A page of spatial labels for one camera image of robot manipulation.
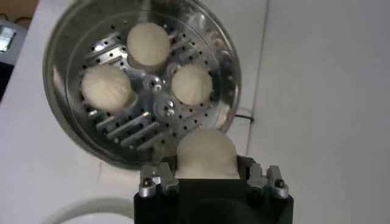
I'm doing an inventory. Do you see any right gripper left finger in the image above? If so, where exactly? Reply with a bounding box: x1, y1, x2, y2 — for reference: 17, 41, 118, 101
138, 155, 181, 198

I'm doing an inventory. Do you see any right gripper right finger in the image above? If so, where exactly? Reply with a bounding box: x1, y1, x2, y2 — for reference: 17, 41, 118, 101
236, 155, 290, 199

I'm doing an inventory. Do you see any white steamed baozi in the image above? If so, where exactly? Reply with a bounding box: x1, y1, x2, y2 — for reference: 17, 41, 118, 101
171, 63, 213, 106
80, 64, 135, 112
175, 127, 241, 180
126, 21, 171, 69

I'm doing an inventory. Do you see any perforated steel steamer basket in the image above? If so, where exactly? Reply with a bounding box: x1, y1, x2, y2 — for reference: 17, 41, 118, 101
42, 0, 243, 170

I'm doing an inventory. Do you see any white round plate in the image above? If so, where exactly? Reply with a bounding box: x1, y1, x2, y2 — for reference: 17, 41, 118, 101
42, 197, 135, 224

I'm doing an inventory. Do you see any black cooker power cord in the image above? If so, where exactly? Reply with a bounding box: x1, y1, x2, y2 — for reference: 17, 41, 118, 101
233, 106, 255, 123

